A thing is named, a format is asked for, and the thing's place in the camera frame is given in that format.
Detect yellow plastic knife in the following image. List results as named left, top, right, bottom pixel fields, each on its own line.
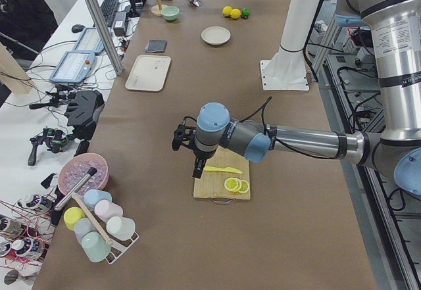
left=204, top=166, right=243, bottom=174

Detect yellow lemon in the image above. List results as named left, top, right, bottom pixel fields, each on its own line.
left=230, top=9, right=242, bottom=20
left=222, top=6, right=233, bottom=17

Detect yellow cup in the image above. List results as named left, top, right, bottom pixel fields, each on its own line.
left=64, top=206, right=86, bottom=231

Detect mint green bowl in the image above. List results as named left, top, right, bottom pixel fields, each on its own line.
left=161, top=6, right=180, bottom=22

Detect cream rabbit tray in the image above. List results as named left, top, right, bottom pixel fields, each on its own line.
left=125, top=55, right=171, bottom=92

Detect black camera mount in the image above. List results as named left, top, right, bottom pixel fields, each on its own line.
left=29, top=90, right=105, bottom=156

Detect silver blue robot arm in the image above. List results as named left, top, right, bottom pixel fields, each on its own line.
left=189, top=0, right=420, bottom=194

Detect white cup rack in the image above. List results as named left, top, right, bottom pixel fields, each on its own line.
left=72, top=193, right=140, bottom=265

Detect bamboo cutting board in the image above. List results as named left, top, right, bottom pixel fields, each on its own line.
left=193, top=147, right=251, bottom=202

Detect grey folded cloth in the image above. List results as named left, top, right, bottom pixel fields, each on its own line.
left=145, top=39, right=167, bottom=53

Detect person in black jacket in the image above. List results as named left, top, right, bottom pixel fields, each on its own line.
left=1, top=0, right=58, bottom=60

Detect white cup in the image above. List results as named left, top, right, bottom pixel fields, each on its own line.
left=106, top=216, right=136, bottom=241

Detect black computer mouse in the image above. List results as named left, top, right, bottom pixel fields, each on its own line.
left=71, top=24, right=85, bottom=34

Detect metal ice tongs handle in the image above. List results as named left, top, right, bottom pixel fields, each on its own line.
left=54, top=167, right=97, bottom=211

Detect blue cup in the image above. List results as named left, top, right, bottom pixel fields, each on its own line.
left=83, top=189, right=112, bottom=210

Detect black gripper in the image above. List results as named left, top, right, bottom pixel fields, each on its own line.
left=192, top=148, right=216, bottom=179

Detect green lime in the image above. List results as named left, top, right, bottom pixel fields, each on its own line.
left=241, top=8, right=251, bottom=19

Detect cream round plate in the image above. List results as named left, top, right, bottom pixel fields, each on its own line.
left=201, top=26, right=231, bottom=45

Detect grey cup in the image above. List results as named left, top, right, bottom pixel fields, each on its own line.
left=74, top=218, right=97, bottom=244

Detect black keyboard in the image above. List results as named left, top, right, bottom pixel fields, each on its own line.
left=100, top=0, right=119, bottom=27

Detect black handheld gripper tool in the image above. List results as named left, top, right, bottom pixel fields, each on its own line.
left=28, top=127, right=74, bottom=166

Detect blue teach pendant front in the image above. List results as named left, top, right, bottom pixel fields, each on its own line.
left=49, top=51, right=95, bottom=84

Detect pink cup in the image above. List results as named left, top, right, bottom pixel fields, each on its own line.
left=94, top=199, right=123, bottom=222

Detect blue teach pendant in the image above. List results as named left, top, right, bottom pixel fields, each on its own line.
left=73, top=27, right=104, bottom=55
left=49, top=51, right=95, bottom=84

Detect mint green cup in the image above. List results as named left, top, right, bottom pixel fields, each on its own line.
left=81, top=231, right=111, bottom=262

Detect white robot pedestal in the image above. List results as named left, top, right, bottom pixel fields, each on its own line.
left=260, top=0, right=323, bottom=91

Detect pink bowl of ice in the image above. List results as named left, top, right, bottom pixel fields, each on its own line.
left=58, top=153, right=109, bottom=196

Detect yellow lemon right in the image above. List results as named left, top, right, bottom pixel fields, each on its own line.
left=230, top=9, right=242, bottom=20

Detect lemon slice rear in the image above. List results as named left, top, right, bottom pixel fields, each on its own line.
left=237, top=180, right=250, bottom=194

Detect aluminium frame post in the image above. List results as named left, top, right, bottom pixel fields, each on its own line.
left=85, top=0, right=123, bottom=76

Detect yellow lemon left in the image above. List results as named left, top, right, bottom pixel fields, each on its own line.
left=222, top=6, right=233, bottom=17

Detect blue teach pendant rear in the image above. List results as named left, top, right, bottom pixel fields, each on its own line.
left=73, top=27, right=104, bottom=55

